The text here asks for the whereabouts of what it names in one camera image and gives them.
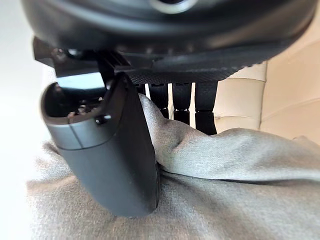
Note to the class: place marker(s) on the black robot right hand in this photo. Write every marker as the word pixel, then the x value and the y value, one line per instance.
pixel 165 32

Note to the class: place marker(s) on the light grey square cushion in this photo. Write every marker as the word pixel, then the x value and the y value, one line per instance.
pixel 200 190

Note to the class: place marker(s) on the beige tufted leather sofa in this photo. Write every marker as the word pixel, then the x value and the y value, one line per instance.
pixel 282 95

